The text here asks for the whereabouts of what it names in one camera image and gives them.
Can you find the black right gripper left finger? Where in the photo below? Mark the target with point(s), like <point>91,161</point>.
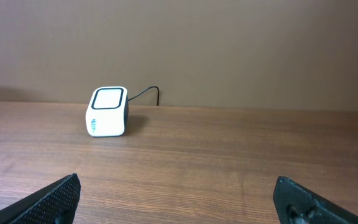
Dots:
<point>53,204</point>

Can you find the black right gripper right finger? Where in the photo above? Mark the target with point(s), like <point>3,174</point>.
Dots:
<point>295,203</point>

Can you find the white barcode scanner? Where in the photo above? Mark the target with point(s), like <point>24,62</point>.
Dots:
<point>107,112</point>

